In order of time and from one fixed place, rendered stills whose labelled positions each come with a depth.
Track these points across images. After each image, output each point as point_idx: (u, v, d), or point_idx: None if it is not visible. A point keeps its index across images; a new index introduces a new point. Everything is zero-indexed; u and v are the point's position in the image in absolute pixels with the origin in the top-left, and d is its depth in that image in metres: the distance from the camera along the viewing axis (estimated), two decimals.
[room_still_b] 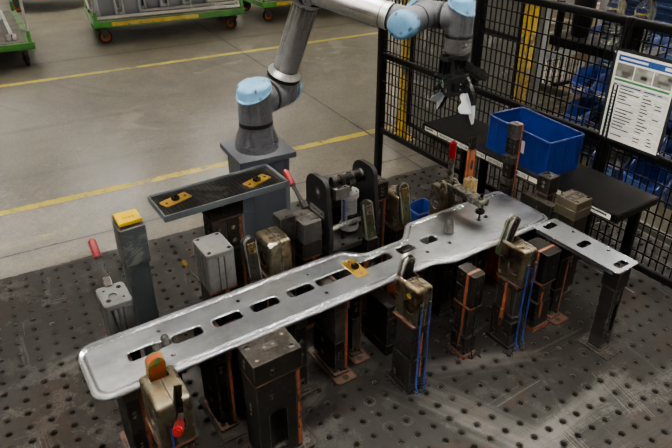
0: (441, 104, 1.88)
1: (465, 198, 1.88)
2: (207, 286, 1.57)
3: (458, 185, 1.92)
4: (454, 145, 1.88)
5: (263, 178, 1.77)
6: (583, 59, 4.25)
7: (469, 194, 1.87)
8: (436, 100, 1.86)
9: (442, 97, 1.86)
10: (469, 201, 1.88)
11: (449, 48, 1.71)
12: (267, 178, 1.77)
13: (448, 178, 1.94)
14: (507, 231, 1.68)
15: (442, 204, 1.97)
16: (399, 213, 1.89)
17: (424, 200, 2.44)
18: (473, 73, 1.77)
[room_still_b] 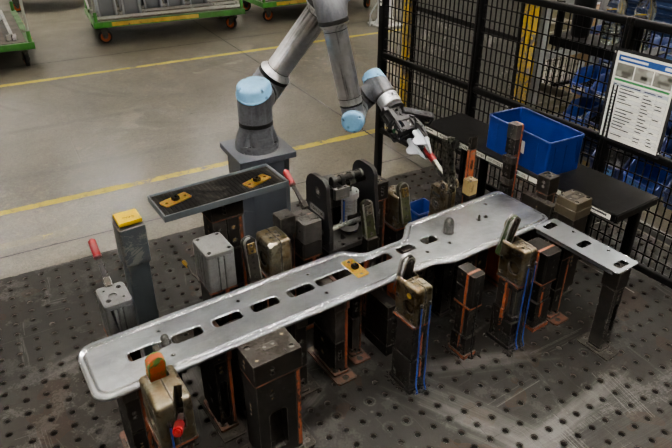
0: (423, 152, 2.01)
1: (445, 158, 1.91)
2: (207, 286, 1.57)
3: None
4: (426, 148, 1.99)
5: (263, 178, 1.77)
6: (583, 59, 4.25)
7: (443, 154, 1.92)
8: (416, 152, 2.01)
9: (417, 147, 2.02)
10: (448, 155, 1.90)
11: (381, 104, 2.04)
12: (267, 178, 1.77)
13: (443, 178, 1.96)
14: (507, 231, 1.68)
15: (442, 204, 1.97)
16: (399, 213, 1.89)
17: (424, 200, 2.44)
18: (416, 113, 2.04)
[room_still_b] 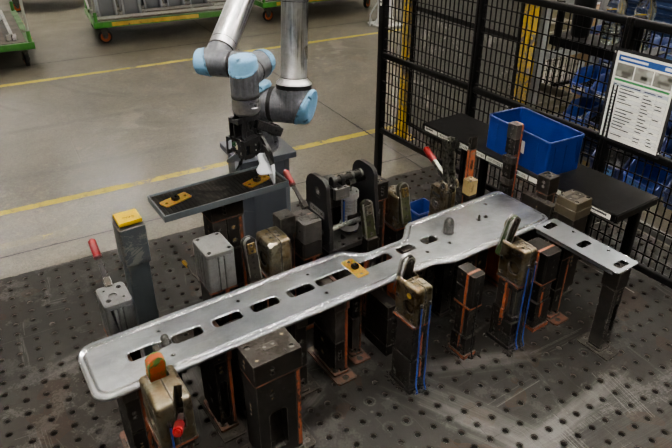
0: (239, 164, 1.77)
1: (445, 158, 1.91)
2: (207, 286, 1.57)
3: None
4: (426, 148, 1.99)
5: (263, 178, 1.77)
6: (583, 59, 4.25)
7: (443, 154, 1.92)
8: (233, 161, 1.75)
9: (239, 157, 1.75)
10: (448, 155, 1.90)
11: (237, 110, 1.60)
12: (267, 178, 1.77)
13: (443, 178, 1.96)
14: (507, 231, 1.68)
15: (442, 204, 1.97)
16: (399, 213, 1.89)
17: (424, 200, 2.44)
18: (267, 130, 1.69)
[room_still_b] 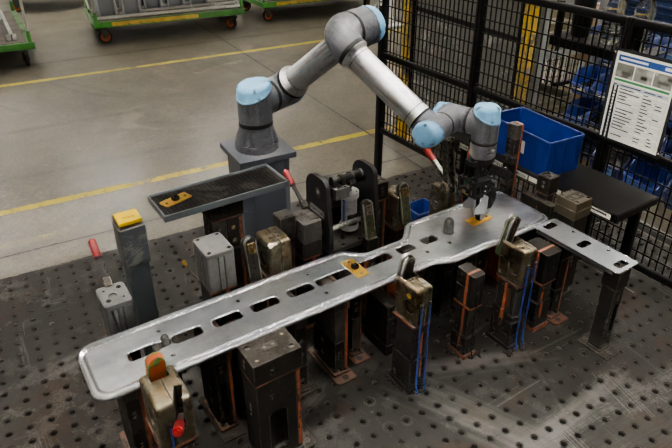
0: None
1: (445, 158, 1.91)
2: (207, 286, 1.57)
3: None
4: (426, 148, 1.99)
5: (485, 217, 1.88)
6: (583, 59, 4.25)
7: (443, 154, 1.92)
8: (470, 206, 1.86)
9: (474, 202, 1.86)
10: (448, 155, 1.90)
11: (475, 153, 1.73)
12: (489, 218, 1.88)
13: (443, 178, 1.96)
14: (507, 231, 1.68)
15: (442, 204, 1.97)
16: (399, 213, 1.89)
17: (424, 200, 2.44)
18: (498, 174, 1.80)
